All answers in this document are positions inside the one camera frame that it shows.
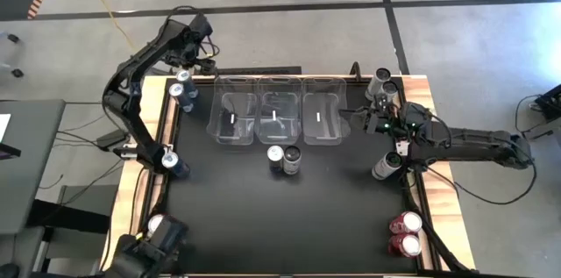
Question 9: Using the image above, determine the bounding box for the white paper sheet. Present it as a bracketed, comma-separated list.
[0, 113, 12, 144]

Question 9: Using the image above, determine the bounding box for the clear plastic bin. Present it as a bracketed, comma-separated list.
[253, 75, 304, 146]
[205, 75, 259, 146]
[301, 75, 352, 146]

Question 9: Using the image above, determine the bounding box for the grey equipment box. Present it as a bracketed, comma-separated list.
[522, 116, 561, 142]

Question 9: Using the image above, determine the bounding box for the red soda can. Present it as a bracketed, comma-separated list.
[388, 210, 423, 236]
[387, 232, 423, 258]
[146, 214, 166, 234]

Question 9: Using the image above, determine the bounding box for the black table frame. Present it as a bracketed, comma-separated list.
[142, 75, 442, 277]

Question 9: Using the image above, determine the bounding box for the black frame strut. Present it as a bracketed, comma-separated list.
[401, 171, 478, 275]
[349, 61, 364, 82]
[131, 168, 170, 226]

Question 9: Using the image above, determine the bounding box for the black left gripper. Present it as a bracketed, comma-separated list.
[174, 32, 218, 75]

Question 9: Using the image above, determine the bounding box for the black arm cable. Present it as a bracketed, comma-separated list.
[168, 4, 209, 23]
[423, 154, 539, 206]

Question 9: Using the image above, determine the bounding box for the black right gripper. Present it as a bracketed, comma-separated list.
[338, 105, 403, 139]

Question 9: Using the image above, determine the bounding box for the black equipment case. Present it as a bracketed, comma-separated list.
[533, 83, 561, 122]

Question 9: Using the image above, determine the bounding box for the yellow floor cable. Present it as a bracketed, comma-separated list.
[71, 0, 138, 53]

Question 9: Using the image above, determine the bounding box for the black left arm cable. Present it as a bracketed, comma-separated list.
[168, 4, 209, 23]

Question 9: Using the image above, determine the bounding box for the grey desk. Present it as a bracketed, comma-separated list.
[0, 98, 67, 236]

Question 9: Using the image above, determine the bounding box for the black table mat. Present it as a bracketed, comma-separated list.
[153, 76, 423, 275]

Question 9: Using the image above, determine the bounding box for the black power adapter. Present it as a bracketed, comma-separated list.
[95, 130, 131, 151]

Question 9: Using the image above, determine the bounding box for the dark flat device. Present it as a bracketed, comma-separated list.
[0, 143, 22, 161]

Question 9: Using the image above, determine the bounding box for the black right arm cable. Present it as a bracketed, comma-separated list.
[423, 154, 539, 206]

